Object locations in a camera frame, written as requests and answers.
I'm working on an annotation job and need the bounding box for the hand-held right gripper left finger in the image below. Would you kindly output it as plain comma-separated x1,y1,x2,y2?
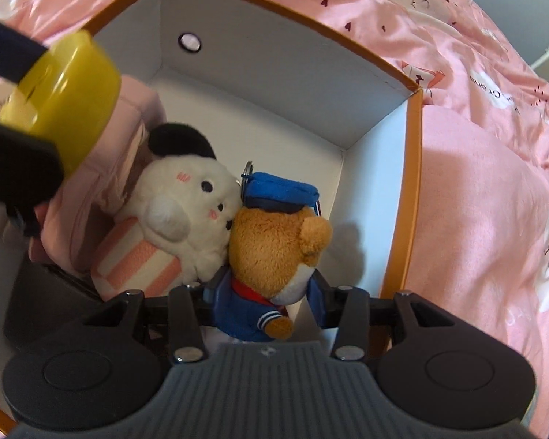
89,277,229,367

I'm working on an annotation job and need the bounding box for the orange cardboard box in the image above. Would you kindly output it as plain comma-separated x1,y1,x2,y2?
0,0,424,435

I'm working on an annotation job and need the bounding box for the pink printed blanket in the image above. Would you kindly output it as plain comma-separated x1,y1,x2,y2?
0,0,549,439

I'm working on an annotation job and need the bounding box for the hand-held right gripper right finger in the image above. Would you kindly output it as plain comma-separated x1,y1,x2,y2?
307,272,441,361

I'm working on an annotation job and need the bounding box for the yellow round case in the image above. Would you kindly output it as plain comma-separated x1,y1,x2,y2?
0,30,122,179

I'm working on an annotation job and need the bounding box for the white plush with pink stripes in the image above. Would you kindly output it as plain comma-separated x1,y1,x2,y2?
91,121,243,303

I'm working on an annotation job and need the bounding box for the brown bear plush blue uniform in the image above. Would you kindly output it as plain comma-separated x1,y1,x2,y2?
210,160,335,344

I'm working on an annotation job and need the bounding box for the pink pouch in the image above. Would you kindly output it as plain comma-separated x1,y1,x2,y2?
27,75,166,279

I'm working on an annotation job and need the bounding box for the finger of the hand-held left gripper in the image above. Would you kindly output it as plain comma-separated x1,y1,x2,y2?
0,116,67,239
0,7,51,85

